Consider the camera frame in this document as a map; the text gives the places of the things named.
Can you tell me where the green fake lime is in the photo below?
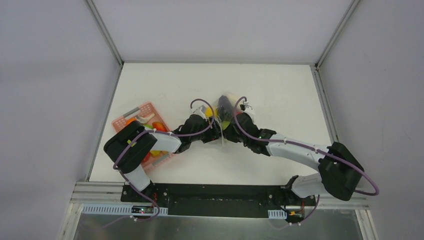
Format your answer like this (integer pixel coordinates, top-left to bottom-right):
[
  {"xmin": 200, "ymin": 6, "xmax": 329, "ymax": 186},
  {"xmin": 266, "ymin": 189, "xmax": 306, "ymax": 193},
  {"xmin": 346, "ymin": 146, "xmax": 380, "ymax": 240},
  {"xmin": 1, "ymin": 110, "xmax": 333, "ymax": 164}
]
[{"xmin": 220, "ymin": 120, "xmax": 231, "ymax": 131}]

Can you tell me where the clear zip top bag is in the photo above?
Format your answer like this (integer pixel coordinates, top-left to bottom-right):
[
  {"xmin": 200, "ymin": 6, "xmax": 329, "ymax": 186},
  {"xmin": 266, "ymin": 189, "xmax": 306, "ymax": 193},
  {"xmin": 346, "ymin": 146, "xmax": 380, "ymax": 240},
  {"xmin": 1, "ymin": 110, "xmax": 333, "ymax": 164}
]
[{"xmin": 203, "ymin": 94, "xmax": 258, "ymax": 148}]

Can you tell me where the white fake radish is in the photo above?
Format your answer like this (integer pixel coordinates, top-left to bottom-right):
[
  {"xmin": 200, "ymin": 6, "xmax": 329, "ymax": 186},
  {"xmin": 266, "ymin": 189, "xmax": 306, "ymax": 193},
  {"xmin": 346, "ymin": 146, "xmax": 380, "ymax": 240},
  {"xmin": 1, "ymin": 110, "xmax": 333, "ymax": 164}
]
[{"xmin": 134, "ymin": 113, "xmax": 156, "ymax": 125}]

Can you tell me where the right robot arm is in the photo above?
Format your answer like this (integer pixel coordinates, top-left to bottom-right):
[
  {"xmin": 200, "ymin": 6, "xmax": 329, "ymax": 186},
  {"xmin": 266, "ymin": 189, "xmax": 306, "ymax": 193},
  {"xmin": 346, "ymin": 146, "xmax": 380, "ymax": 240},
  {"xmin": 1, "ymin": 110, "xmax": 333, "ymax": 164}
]
[{"xmin": 223, "ymin": 113, "xmax": 364, "ymax": 205}]

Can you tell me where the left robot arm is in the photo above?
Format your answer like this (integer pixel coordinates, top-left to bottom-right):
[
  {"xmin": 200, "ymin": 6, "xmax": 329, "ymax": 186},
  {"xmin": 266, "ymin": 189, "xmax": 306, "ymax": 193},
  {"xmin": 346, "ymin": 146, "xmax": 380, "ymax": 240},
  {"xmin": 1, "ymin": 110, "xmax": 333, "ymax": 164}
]
[{"xmin": 103, "ymin": 114, "xmax": 221, "ymax": 203}]

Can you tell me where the yellow fake lemon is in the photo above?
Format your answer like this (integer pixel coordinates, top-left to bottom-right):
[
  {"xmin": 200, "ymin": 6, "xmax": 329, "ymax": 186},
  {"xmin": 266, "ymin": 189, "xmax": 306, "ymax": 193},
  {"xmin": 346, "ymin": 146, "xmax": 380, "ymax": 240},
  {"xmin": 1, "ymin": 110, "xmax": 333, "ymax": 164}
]
[{"xmin": 204, "ymin": 107, "xmax": 218, "ymax": 119}]

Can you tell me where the red fake mango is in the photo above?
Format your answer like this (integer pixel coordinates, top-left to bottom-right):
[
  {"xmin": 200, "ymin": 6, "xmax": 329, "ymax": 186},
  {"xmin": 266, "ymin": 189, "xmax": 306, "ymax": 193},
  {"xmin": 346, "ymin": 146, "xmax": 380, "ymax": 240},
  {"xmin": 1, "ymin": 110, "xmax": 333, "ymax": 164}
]
[{"xmin": 151, "ymin": 121, "xmax": 168, "ymax": 132}]

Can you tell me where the yellow-green fake fruit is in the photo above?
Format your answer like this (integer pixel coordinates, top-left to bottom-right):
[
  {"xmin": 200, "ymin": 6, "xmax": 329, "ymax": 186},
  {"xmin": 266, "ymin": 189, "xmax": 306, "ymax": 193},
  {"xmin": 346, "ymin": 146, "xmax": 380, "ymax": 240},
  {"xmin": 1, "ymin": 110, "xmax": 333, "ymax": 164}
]
[{"xmin": 149, "ymin": 150, "xmax": 162, "ymax": 158}]

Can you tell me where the orange fake fruit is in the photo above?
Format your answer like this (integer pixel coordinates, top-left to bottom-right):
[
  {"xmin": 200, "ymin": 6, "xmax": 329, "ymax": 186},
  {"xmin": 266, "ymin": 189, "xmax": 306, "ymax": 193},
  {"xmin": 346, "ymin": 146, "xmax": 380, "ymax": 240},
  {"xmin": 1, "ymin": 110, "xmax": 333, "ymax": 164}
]
[{"xmin": 125, "ymin": 117, "xmax": 137, "ymax": 126}]

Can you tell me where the pink plastic basket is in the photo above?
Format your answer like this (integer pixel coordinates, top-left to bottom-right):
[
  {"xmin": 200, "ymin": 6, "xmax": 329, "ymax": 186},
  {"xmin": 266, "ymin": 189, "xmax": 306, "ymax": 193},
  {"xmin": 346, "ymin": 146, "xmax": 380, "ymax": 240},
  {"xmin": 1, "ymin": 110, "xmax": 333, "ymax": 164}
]
[{"xmin": 111, "ymin": 101, "xmax": 182, "ymax": 174}]

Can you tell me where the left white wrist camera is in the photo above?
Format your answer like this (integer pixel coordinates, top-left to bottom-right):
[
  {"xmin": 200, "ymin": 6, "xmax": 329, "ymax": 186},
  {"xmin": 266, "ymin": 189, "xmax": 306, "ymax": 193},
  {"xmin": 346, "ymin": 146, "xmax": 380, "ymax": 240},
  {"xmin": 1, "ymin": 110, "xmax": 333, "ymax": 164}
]
[{"xmin": 191, "ymin": 105, "xmax": 208, "ymax": 119}]

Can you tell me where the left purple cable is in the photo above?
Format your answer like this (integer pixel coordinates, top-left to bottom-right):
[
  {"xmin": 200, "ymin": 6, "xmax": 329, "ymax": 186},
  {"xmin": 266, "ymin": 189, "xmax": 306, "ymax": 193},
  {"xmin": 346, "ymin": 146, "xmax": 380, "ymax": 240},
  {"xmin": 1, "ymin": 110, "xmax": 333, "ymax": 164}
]
[{"xmin": 112, "ymin": 98, "xmax": 216, "ymax": 171}]

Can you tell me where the purple cable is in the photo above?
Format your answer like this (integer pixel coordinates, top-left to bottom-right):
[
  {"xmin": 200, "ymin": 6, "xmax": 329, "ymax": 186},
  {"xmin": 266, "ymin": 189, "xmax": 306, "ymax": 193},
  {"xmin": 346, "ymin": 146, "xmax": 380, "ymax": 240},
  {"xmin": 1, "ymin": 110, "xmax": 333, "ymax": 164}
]
[
  {"xmin": 112, "ymin": 98, "xmax": 216, "ymax": 171},
  {"xmin": 232, "ymin": 96, "xmax": 380, "ymax": 197}
]

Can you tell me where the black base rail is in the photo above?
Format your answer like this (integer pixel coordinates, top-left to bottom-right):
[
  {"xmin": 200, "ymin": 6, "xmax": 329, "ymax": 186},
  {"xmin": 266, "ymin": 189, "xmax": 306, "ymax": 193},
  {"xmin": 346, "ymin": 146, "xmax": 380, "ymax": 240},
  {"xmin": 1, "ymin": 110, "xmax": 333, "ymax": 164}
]
[{"xmin": 120, "ymin": 183, "xmax": 316, "ymax": 222}]

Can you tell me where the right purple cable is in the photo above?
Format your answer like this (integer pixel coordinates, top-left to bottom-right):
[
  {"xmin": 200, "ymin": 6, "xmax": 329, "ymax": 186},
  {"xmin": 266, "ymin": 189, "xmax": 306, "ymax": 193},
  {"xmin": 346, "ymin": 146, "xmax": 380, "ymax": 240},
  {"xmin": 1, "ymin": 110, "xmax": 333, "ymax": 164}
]
[{"xmin": 232, "ymin": 96, "xmax": 380, "ymax": 197}]

